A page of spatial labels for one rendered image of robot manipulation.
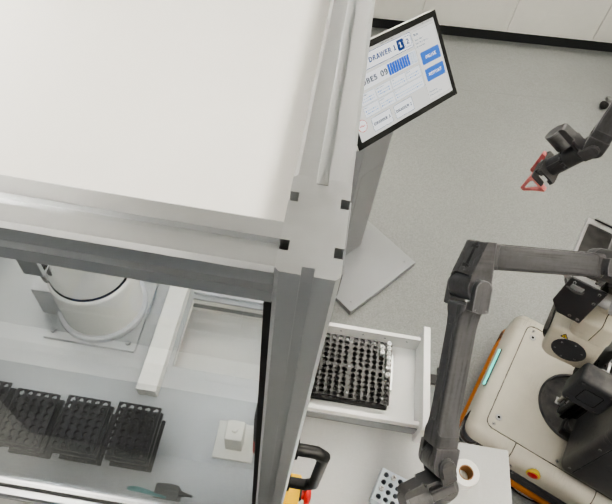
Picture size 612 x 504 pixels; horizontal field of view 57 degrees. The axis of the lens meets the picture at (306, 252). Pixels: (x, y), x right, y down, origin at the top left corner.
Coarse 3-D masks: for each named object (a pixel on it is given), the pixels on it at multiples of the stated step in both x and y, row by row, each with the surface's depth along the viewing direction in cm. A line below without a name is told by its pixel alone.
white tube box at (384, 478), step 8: (384, 472) 144; (392, 472) 144; (384, 480) 143; (400, 480) 144; (376, 488) 141; (384, 488) 141; (392, 488) 142; (376, 496) 143; (384, 496) 140; (392, 496) 140
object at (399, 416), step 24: (360, 336) 159; (384, 336) 157; (408, 336) 156; (408, 360) 159; (408, 384) 154; (312, 408) 142; (336, 408) 142; (360, 408) 149; (408, 408) 150; (408, 432) 146
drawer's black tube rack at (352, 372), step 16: (336, 336) 154; (336, 352) 151; (352, 352) 151; (368, 352) 156; (320, 368) 148; (336, 368) 151; (352, 368) 149; (368, 368) 149; (320, 384) 146; (336, 384) 149; (352, 384) 146; (368, 384) 146; (336, 400) 146; (352, 400) 146; (368, 400) 144
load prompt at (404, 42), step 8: (408, 32) 194; (392, 40) 190; (400, 40) 192; (408, 40) 194; (376, 48) 187; (384, 48) 189; (392, 48) 191; (400, 48) 193; (408, 48) 195; (368, 56) 185; (376, 56) 187; (384, 56) 189; (392, 56) 191; (368, 64) 186; (376, 64) 188
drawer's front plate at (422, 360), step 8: (424, 328) 155; (424, 336) 153; (424, 344) 152; (416, 352) 159; (424, 352) 150; (416, 360) 158; (424, 360) 149; (416, 368) 156; (424, 368) 147; (416, 376) 154; (424, 376) 146; (416, 384) 153; (424, 384) 145; (416, 392) 151; (424, 392) 143; (416, 400) 150; (424, 400) 142; (416, 408) 148; (424, 408) 141; (416, 416) 146; (424, 416) 140; (424, 424) 139; (416, 432) 144; (416, 440) 145
